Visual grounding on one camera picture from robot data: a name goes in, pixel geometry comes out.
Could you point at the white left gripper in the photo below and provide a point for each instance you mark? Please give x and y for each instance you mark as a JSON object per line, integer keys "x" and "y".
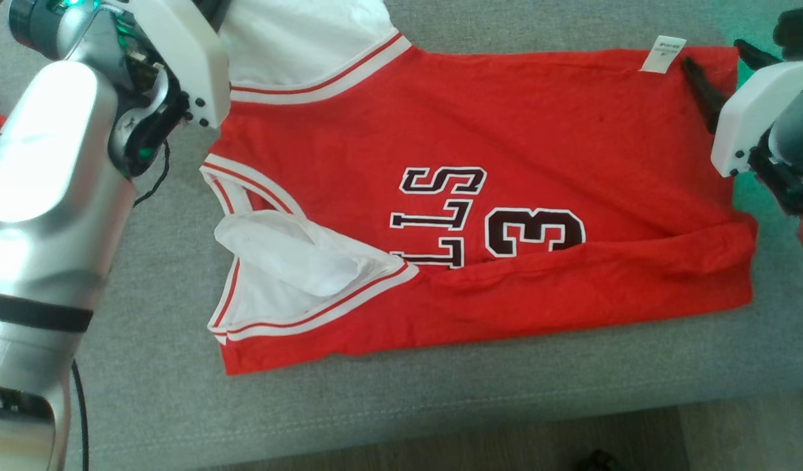
{"x": 179, "y": 52}

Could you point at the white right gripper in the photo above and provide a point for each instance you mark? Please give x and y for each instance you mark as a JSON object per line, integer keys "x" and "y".
{"x": 761, "y": 111}

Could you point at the red basketball jersey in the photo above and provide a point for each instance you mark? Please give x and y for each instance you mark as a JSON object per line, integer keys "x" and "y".
{"x": 506, "y": 131}

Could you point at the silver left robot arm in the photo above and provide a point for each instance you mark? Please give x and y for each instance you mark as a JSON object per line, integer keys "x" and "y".
{"x": 48, "y": 216}

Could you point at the grey sofa chaise seat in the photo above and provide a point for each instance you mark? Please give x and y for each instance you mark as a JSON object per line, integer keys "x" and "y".
{"x": 441, "y": 405}

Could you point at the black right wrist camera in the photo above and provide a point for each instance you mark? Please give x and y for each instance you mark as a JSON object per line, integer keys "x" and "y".
{"x": 800, "y": 29}

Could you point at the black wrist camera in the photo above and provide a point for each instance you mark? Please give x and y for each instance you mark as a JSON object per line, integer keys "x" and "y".
{"x": 32, "y": 23}
{"x": 800, "y": 29}

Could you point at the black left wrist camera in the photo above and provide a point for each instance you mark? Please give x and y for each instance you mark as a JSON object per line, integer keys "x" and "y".
{"x": 32, "y": 23}

